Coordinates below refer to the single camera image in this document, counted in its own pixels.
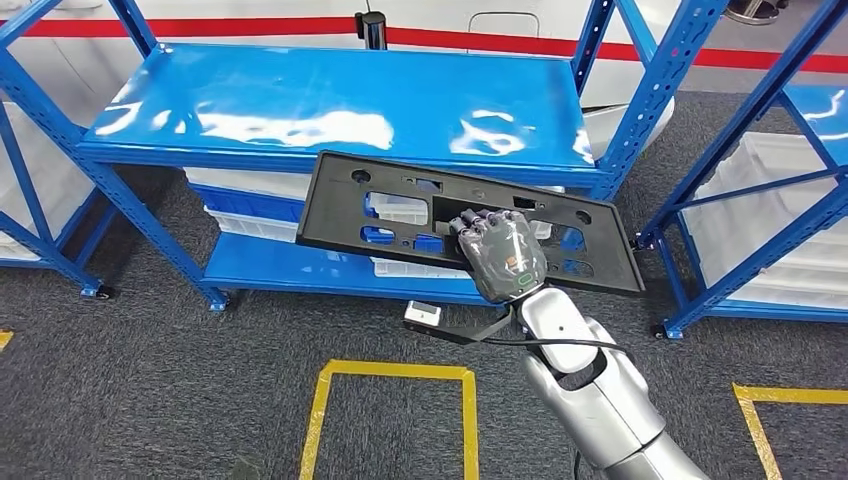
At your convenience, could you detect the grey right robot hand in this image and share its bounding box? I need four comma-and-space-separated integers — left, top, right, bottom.
449, 208, 550, 306

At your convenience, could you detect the black plastic plate bracket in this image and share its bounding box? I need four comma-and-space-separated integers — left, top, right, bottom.
295, 150, 647, 296

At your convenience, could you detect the blue metal shelf rack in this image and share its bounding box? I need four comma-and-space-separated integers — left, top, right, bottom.
0, 99, 118, 300
632, 0, 848, 341
0, 0, 730, 313

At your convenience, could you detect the white plastic crate stack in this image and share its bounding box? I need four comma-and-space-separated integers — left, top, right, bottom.
0, 102, 98, 262
682, 132, 848, 312

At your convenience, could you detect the blue plastic crate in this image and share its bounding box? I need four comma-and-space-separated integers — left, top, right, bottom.
190, 184, 307, 223

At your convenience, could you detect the white car with red stripe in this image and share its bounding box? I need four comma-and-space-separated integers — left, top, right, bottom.
0, 0, 848, 162

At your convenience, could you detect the round metal stand base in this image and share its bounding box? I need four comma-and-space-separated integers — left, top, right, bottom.
725, 0, 790, 26

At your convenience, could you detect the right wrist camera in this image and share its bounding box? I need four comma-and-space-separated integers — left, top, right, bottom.
402, 299, 515, 346

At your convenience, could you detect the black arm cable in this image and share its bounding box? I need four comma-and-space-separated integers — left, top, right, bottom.
486, 334, 637, 364

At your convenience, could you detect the black stanchion post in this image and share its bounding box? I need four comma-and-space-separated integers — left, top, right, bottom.
354, 11, 389, 51

